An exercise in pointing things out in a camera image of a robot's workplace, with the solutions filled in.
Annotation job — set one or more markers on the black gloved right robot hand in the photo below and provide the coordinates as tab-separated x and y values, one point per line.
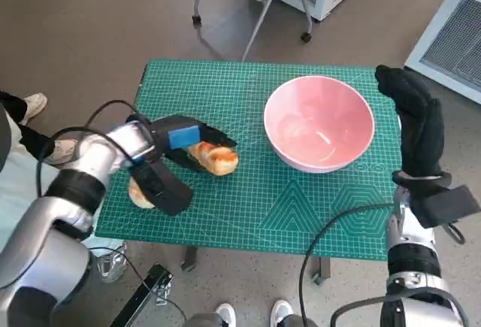
421	135

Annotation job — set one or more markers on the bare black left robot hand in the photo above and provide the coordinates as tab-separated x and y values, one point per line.
184	137

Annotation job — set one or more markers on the long twisted toy bread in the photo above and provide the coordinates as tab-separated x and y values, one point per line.
221	159

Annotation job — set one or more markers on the round toy bread bun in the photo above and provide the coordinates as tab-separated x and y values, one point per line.
139	197

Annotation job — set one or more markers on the pink bowl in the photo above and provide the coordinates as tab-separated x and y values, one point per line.
319	112

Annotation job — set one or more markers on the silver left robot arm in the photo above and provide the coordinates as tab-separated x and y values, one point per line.
37	252

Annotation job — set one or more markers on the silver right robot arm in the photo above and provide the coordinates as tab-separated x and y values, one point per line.
411	263

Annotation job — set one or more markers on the green cutting mat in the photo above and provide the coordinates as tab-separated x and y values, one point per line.
233	214

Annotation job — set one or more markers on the large white mesh cabinet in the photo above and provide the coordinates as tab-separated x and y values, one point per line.
451	41

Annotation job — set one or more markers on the metal table leg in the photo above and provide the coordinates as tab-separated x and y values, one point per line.
189	259
321	270

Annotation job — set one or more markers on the grey metal rod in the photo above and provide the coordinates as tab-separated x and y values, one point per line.
261	19

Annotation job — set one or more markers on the grey white sneaker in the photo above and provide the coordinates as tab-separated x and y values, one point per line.
111	265

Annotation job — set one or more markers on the person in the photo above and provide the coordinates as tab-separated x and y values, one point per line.
225	312
35	103

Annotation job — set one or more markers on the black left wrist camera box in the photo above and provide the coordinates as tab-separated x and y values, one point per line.
161	188

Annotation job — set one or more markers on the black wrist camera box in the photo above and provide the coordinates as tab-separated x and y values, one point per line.
161	188
443	206

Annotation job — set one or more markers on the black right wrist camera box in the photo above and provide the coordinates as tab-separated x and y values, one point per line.
443	206

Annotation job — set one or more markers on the black bar with metal bracket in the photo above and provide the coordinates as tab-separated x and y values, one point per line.
143	293

